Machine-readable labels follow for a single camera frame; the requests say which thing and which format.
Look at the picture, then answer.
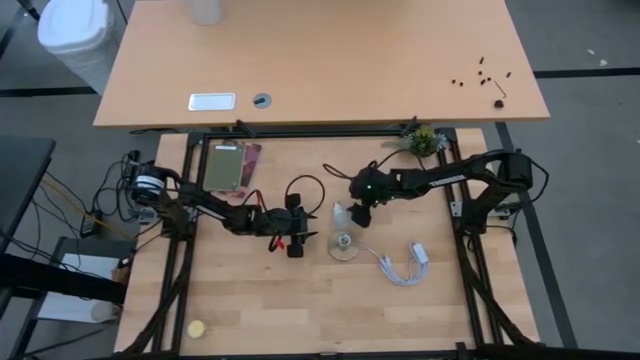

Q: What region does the brushed metal lamp socket base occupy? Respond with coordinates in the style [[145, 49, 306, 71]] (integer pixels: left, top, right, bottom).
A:
[[327, 230, 360, 262]]

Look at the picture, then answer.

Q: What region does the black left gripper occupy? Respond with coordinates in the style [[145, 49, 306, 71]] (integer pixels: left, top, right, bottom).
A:
[[249, 193, 319, 259]]

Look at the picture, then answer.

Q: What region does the olive green board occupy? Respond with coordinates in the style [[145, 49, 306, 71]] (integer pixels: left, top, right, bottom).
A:
[[202, 142, 247, 193]]

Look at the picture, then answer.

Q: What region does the translucent plastic container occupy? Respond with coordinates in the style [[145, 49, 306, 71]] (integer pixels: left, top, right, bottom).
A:
[[185, 0, 224, 27]]

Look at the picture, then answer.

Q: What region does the silver rectangular desk plate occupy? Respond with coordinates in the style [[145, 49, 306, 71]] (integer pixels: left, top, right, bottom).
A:
[[187, 92, 237, 112]]

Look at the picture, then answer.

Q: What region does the potted green plant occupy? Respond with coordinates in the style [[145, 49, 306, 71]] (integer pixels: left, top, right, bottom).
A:
[[382, 127, 450, 159]]

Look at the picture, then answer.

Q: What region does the light wooden desk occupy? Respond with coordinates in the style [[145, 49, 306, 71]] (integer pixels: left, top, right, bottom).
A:
[[92, 0, 551, 129]]

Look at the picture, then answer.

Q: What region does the white trash bin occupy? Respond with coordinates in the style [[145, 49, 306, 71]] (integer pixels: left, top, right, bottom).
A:
[[37, 0, 120, 97]]

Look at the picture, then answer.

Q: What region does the black right camera cable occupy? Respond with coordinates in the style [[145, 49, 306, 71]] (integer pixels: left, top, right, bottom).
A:
[[322, 148, 401, 181]]

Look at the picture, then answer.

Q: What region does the white power cord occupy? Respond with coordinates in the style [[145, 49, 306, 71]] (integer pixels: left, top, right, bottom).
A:
[[357, 241, 431, 287]]

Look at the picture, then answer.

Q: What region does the white power adapter box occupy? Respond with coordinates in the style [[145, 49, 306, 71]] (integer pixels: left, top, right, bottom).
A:
[[410, 241, 430, 265]]

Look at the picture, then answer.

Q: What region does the black camera cable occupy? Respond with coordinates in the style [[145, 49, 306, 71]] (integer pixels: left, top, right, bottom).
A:
[[283, 173, 327, 217], [322, 148, 401, 181]]

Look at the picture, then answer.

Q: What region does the black power brick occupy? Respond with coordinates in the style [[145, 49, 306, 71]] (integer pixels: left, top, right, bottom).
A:
[[79, 212, 100, 239]]

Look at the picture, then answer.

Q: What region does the black left camera cable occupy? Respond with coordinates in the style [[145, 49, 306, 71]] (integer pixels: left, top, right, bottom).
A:
[[283, 173, 327, 217]]

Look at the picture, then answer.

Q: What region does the white sheet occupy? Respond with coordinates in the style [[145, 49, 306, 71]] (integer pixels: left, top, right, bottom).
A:
[[37, 252, 126, 324]]

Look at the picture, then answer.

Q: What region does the black side table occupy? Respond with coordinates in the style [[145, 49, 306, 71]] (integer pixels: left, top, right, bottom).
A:
[[0, 135, 57, 254]]

